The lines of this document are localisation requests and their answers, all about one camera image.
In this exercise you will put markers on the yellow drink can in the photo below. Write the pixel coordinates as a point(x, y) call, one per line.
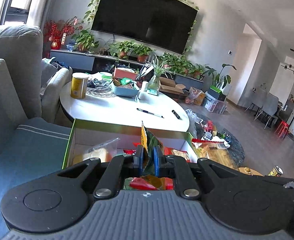
point(276, 172)

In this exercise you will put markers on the yellow tin can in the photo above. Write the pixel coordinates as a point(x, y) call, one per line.
point(79, 85)

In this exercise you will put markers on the red plastic stool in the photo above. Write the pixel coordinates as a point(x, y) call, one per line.
point(282, 129)

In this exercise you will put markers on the grey sofa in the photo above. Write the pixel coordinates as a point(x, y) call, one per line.
point(29, 85)

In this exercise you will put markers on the toast bread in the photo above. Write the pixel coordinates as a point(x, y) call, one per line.
point(104, 151)

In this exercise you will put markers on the yellow green snack bag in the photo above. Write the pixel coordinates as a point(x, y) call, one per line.
point(148, 179)

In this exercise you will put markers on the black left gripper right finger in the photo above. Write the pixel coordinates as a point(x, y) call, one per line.
point(177, 169)

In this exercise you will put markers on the red berry decoration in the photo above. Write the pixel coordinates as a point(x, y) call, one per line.
point(57, 32)

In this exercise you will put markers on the black marker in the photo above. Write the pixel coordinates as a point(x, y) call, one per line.
point(175, 114)

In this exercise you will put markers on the blue plastic tray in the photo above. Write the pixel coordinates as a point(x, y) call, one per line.
point(129, 90)

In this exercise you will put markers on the black pen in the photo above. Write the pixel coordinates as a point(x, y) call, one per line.
point(147, 112)

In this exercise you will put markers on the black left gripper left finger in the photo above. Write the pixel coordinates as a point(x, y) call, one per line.
point(121, 167)

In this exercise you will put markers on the red yellow noodle snack bag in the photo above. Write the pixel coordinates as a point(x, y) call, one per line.
point(166, 151)

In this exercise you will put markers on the black wall television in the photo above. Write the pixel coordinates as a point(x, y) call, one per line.
point(163, 23)

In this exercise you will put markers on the white round coffee table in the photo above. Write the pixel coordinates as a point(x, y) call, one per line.
point(122, 111)

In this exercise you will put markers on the clear bag brown bread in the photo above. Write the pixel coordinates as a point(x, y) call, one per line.
point(214, 151)

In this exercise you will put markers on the potted green plant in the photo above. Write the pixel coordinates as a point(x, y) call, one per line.
point(85, 41)

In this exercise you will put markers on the dark round side table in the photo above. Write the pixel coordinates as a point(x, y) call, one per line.
point(198, 128)

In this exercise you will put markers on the glass vase with plant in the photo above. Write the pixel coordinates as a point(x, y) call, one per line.
point(159, 68)

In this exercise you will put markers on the green cardboard box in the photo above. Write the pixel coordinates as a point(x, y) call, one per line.
point(86, 134)

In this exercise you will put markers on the open cardboard box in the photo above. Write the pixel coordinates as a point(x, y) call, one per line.
point(171, 89)

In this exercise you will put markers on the round wooden stool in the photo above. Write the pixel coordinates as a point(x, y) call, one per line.
point(248, 171)

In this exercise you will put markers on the grey tv cabinet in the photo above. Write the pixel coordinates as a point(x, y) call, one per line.
point(93, 63)

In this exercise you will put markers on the blue striped table cloth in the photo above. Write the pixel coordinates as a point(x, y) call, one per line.
point(37, 148)

